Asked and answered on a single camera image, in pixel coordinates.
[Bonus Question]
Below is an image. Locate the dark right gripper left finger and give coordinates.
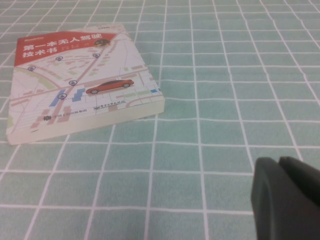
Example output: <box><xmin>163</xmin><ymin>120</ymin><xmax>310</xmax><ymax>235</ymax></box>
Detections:
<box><xmin>250</xmin><ymin>156</ymin><xmax>320</xmax><ymax>240</ymax></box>

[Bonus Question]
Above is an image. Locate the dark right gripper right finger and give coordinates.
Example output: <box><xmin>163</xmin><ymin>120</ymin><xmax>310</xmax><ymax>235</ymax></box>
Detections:
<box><xmin>278</xmin><ymin>155</ymin><xmax>320</xmax><ymax>200</ymax></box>

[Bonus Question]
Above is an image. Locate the green checkered tablecloth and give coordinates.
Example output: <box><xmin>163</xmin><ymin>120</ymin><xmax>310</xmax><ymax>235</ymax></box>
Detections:
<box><xmin>0</xmin><ymin>0</ymin><xmax>320</xmax><ymax>240</ymax></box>

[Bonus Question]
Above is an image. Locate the red white self-driving book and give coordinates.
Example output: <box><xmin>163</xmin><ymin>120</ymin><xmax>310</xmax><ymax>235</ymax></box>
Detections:
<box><xmin>5</xmin><ymin>24</ymin><xmax>166</xmax><ymax>146</ymax></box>

